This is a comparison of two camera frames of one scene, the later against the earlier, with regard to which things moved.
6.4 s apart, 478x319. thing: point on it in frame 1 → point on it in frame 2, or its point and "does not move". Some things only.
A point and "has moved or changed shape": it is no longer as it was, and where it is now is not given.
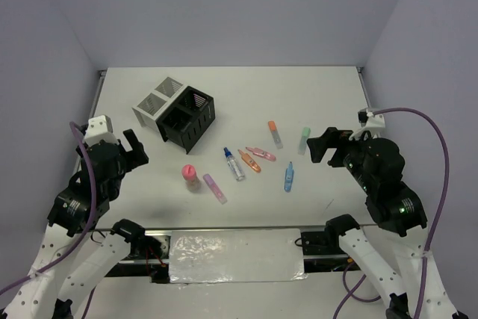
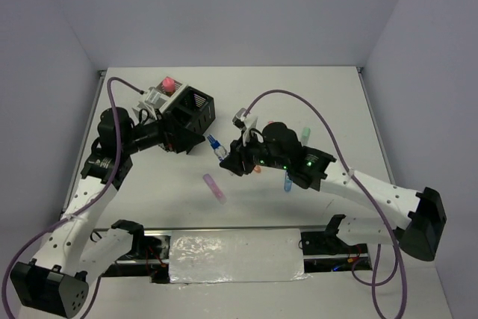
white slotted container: x=150 y=108 does not move
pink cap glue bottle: x=189 y=174 → x=169 y=85
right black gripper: x=331 y=137 → x=234 y=163
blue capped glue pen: x=234 y=165 has moved or changed shape
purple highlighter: x=210 y=183 does not move
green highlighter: x=302 y=146 does not move
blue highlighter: x=289 y=178 does not move
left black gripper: x=137 y=155 → x=178 y=138
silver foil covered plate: x=235 y=255 does not move
